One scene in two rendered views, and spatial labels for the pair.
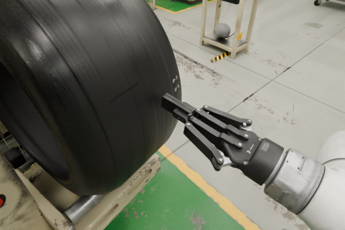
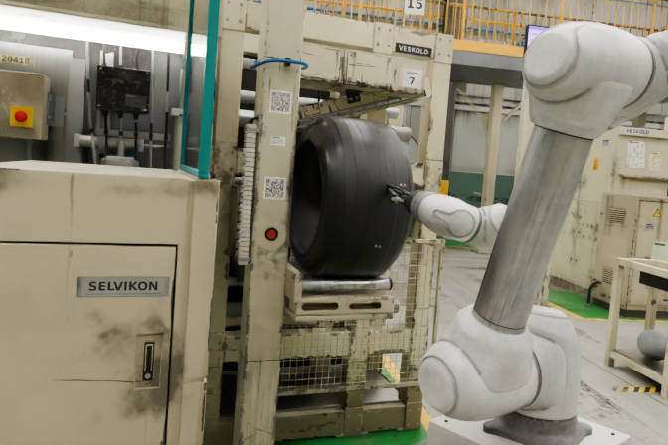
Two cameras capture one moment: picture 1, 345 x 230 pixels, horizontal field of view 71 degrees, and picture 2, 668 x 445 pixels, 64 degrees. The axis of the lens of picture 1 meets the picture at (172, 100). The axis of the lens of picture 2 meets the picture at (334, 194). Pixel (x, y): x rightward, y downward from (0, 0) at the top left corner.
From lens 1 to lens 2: 141 cm
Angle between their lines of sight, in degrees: 47
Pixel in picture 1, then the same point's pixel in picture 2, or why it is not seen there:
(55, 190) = not seen: hidden behind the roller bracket
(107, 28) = (368, 142)
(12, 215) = (273, 254)
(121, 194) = (344, 298)
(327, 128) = not seen: outside the picture
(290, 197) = (416, 203)
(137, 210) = not seen: outside the picture
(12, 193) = (281, 236)
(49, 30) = (341, 134)
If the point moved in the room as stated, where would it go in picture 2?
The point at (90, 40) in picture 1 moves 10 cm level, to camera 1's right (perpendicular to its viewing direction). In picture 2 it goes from (357, 143) to (384, 144)
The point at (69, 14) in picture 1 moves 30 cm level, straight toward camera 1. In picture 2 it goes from (353, 132) to (337, 124)
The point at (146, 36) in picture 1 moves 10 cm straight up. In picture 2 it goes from (389, 153) to (392, 123)
